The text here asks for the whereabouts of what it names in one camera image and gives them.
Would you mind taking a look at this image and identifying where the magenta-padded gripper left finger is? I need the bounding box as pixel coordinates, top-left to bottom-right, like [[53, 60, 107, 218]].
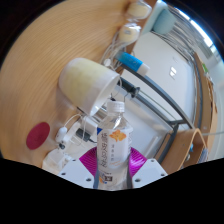
[[57, 147, 100, 190]]

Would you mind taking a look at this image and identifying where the blue tube with white cap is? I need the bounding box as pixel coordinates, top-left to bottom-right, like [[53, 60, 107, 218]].
[[118, 51, 150, 76]]

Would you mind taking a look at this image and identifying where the white crumpled paper bag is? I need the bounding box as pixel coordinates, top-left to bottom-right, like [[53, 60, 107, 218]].
[[41, 148, 73, 174]]

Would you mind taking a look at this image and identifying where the cream ceramic cup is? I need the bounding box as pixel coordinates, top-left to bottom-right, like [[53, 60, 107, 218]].
[[58, 57, 121, 117]]

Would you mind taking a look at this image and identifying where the clear plastic water bottle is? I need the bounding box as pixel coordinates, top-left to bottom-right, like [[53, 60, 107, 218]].
[[95, 99, 134, 192]]

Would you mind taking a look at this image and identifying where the black electric shaver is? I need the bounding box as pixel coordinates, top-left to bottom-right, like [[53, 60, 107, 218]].
[[120, 77, 141, 98]]

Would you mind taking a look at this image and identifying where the small white oval case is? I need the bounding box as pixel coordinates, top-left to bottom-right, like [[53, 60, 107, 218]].
[[54, 126, 69, 144]]

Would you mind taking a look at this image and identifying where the grey metal desk frame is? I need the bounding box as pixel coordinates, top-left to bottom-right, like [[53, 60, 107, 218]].
[[116, 63, 196, 164]]

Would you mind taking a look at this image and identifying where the flat round red coaster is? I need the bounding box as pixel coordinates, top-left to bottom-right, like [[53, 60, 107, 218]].
[[25, 121, 51, 151]]

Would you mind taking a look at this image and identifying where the bed with teal bedding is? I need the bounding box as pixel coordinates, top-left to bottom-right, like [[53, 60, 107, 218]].
[[151, 8, 178, 36]]

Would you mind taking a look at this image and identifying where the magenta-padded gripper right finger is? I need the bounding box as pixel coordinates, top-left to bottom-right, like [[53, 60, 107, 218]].
[[127, 147, 169, 190]]

